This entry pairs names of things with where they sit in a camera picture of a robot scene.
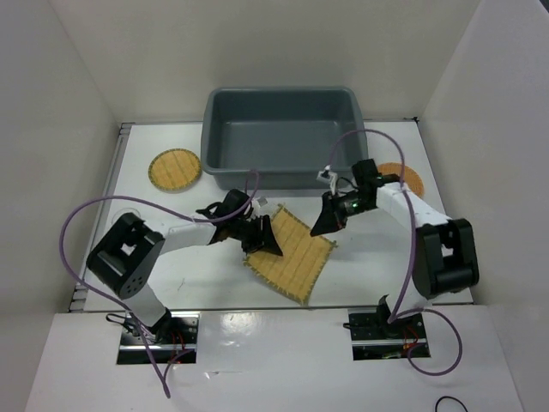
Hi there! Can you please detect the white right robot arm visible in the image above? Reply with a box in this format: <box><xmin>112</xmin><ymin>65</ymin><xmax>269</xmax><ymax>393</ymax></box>
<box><xmin>310</xmin><ymin>159</ymin><xmax>480</xmax><ymax>337</ymax></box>

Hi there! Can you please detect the round bamboo coaster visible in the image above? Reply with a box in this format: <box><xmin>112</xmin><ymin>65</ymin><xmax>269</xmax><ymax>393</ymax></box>
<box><xmin>148</xmin><ymin>148</ymin><xmax>202</xmax><ymax>192</ymax></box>

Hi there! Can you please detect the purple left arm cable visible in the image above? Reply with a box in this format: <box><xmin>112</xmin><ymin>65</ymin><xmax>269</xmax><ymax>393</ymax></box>
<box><xmin>58</xmin><ymin>167</ymin><xmax>262</xmax><ymax>399</ymax></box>

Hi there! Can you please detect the grey plastic bin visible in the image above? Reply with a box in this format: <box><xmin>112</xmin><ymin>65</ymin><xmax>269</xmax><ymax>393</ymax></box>
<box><xmin>200</xmin><ymin>87</ymin><xmax>368</xmax><ymax>190</ymax></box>

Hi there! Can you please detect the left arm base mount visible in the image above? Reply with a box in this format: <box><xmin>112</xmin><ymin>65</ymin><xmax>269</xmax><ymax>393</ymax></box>
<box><xmin>105</xmin><ymin>311</ymin><xmax>202</xmax><ymax>366</ymax></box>

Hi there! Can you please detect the black cable loop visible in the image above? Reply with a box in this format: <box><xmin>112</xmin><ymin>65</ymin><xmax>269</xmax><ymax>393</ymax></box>
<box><xmin>435</xmin><ymin>396</ymin><xmax>468</xmax><ymax>412</ymax></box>

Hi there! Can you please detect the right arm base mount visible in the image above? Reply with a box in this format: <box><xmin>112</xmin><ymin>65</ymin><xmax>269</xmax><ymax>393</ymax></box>
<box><xmin>342</xmin><ymin>296</ymin><xmax>431</xmax><ymax>361</ymax></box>

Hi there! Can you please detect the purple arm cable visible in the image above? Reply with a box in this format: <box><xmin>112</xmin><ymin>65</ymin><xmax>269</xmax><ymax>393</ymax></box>
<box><xmin>58</xmin><ymin>167</ymin><xmax>262</xmax><ymax>399</ymax></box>
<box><xmin>325</xmin><ymin>129</ymin><xmax>463</xmax><ymax>377</ymax></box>

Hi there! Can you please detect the round orange woven coaster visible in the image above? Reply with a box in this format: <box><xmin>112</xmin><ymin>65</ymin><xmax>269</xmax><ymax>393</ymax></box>
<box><xmin>377</xmin><ymin>162</ymin><xmax>425</xmax><ymax>198</ymax></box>

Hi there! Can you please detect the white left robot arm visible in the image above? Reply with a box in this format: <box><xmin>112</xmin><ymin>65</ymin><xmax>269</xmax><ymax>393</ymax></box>
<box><xmin>86</xmin><ymin>189</ymin><xmax>283</xmax><ymax>343</ymax></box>

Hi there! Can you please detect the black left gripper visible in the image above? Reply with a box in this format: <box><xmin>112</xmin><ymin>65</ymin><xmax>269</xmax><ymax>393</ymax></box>
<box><xmin>229</xmin><ymin>214</ymin><xmax>282</xmax><ymax>260</ymax></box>

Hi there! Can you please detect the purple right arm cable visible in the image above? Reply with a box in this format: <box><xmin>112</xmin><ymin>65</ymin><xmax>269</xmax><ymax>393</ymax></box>
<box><xmin>325</xmin><ymin>129</ymin><xmax>463</xmax><ymax>377</ymax></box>

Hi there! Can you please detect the clear plastic cup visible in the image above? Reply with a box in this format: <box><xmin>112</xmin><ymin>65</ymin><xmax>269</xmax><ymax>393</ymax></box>
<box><xmin>111</xmin><ymin>208</ymin><xmax>141</xmax><ymax>224</ymax></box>

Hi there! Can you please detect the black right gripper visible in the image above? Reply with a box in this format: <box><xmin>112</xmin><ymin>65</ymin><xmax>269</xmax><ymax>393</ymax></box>
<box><xmin>311</xmin><ymin>189</ymin><xmax>376</xmax><ymax>235</ymax></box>

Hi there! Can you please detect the square bamboo mat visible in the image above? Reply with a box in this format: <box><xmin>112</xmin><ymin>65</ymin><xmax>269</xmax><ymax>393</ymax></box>
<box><xmin>244</xmin><ymin>204</ymin><xmax>336</xmax><ymax>306</ymax></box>

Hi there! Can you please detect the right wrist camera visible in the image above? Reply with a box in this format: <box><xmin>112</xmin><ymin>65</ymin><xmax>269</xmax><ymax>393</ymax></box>
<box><xmin>317</xmin><ymin>167</ymin><xmax>338</xmax><ymax>195</ymax></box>

